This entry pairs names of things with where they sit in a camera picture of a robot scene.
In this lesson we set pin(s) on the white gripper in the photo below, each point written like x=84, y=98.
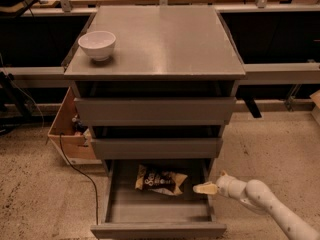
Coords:
x=224, y=186

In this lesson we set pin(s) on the brown chip bag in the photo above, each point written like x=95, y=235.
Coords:
x=159, y=181

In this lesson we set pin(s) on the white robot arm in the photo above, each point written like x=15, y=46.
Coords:
x=256, y=196

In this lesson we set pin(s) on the grey bottom drawer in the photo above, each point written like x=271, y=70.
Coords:
x=132, y=214

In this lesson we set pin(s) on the grey drawer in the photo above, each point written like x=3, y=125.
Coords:
x=153, y=103
x=132, y=214
x=156, y=142

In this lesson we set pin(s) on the grey drawer cabinet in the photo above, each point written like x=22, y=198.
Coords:
x=162, y=43

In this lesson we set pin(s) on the grey middle drawer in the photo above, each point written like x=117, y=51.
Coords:
x=156, y=142

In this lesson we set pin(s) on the grey top drawer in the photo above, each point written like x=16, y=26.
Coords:
x=153, y=103

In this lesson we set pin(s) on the cardboard box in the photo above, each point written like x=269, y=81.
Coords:
x=70, y=142

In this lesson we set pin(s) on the white bowl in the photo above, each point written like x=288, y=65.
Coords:
x=98, y=45

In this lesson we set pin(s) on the grey metal rail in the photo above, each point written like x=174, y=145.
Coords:
x=256, y=74

